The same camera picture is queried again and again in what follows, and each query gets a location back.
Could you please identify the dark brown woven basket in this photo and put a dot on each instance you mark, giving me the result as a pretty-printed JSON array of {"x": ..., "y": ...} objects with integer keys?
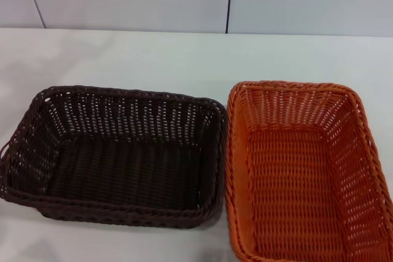
[{"x": 122, "y": 164}]

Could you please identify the orange woven basket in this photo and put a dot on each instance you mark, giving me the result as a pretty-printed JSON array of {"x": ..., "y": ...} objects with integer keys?
[{"x": 307, "y": 182}]

